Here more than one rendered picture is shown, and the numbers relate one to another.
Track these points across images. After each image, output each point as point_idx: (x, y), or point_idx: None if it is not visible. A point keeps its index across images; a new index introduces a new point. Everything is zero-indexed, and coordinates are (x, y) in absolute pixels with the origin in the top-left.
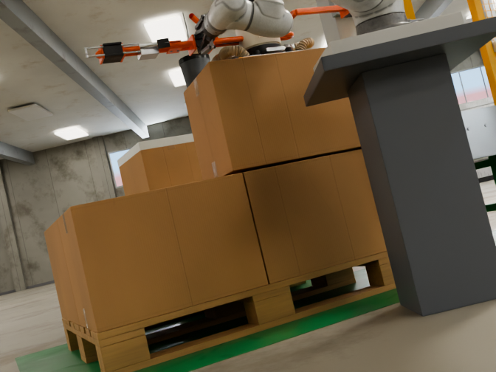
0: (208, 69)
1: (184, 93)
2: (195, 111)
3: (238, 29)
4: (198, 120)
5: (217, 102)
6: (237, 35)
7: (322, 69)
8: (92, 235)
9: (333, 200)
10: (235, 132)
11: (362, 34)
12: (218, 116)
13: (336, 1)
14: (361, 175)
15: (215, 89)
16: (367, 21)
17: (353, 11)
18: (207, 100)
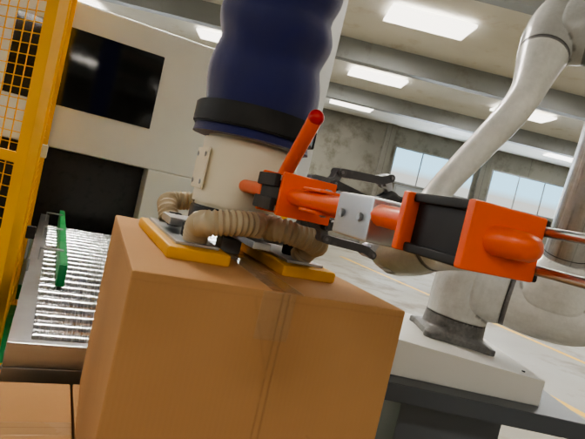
0: (393, 325)
1: (141, 276)
2: (210, 367)
3: (441, 268)
4: (211, 398)
5: (381, 406)
6: (253, 173)
7: (580, 435)
8: None
9: None
10: None
11: (494, 350)
12: (361, 435)
13: (573, 344)
14: None
15: (389, 376)
16: (483, 327)
17: (497, 319)
18: (329, 379)
